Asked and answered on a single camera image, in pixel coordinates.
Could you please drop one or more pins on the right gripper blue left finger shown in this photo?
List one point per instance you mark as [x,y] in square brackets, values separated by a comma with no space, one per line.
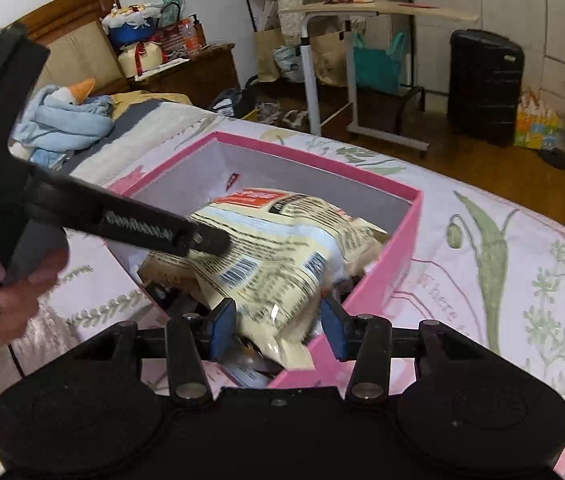
[190,341]

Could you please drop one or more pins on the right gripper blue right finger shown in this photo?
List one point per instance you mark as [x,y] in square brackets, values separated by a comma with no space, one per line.
[365,340]

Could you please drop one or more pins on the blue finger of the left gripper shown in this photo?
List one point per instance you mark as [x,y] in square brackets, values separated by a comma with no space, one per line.
[210,240]

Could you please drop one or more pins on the beige sunflower seed bag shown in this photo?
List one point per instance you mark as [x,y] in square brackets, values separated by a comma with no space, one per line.
[286,250]

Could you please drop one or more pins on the pink cardboard box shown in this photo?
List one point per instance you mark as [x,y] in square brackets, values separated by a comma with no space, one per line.
[221,164]

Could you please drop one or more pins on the blue plush toy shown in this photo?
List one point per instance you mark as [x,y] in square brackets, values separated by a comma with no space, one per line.
[60,121]

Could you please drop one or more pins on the floral pink bedsheet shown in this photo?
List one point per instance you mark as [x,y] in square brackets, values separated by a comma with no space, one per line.
[480,263]

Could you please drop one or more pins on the wooden headboard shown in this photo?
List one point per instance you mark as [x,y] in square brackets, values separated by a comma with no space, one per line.
[79,48]

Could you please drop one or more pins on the dark wooden nightstand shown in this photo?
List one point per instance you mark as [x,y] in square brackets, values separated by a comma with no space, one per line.
[202,79]

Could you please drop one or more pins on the brown paper bag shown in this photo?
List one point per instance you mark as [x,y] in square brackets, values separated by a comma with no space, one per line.
[265,44]

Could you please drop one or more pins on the teal shopping bag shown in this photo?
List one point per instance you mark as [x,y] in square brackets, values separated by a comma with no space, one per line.
[379,69]

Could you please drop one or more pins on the wooden top rolling desk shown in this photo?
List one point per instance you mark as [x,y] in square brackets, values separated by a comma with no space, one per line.
[348,11]

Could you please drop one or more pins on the colourful gift box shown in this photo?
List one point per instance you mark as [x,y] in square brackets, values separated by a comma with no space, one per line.
[536,123]

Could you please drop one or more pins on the black suitcase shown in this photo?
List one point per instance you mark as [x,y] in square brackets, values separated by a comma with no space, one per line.
[485,84]

